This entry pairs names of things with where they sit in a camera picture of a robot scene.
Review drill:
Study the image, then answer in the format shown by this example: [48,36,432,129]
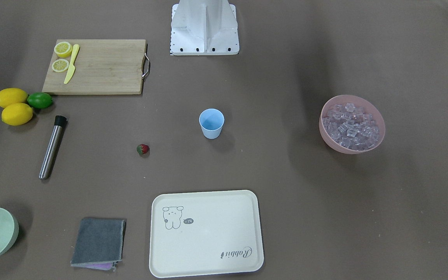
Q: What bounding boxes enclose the yellow plastic knife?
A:
[63,44,80,84]

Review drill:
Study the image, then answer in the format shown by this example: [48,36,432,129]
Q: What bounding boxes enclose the lemon half upper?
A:
[54,41,73,58]

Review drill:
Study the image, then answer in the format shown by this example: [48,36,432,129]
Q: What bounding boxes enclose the lemon half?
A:
[51,59,70,73]
[54,41,73,58]

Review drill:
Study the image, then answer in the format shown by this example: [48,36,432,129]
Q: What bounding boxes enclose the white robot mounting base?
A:
[170,0,240,56]

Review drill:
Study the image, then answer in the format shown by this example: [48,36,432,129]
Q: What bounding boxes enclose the wooden cutting board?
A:
[42,39,150,95]

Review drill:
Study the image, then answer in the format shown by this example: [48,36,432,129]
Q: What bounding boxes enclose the yellow lemon upper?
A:
[0,87,28,108]

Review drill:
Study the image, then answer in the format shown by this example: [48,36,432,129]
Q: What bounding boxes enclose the cream rabbit tray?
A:
[149,190,264,278]

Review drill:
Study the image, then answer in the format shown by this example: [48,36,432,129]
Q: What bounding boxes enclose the yellow lemon lower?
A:
[1,103,33,126]

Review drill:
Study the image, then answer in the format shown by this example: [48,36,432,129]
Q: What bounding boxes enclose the lemon half lower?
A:
[51,59,70,73]

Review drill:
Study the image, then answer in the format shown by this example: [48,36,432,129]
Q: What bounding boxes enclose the yellow lemon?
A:
[0,87,28,108]
[1,103,33,126]

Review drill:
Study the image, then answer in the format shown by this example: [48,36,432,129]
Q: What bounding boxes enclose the pink bowl of ice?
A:
[319,94,386,154]

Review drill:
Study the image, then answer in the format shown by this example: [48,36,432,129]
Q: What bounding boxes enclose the green lime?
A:
[27,92,53,109]

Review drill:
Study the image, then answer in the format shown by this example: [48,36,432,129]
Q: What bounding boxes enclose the light blue plastic cup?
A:
[199,108,225,139]

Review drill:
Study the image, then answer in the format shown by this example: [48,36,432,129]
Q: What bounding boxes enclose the steel muddler black tip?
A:
[38,115,68,180]

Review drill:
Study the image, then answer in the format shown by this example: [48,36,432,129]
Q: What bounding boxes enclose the red strawberry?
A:
[136,143,150,156]

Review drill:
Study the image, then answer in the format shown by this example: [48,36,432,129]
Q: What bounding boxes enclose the grey folded cloth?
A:
[70,217,126,271]

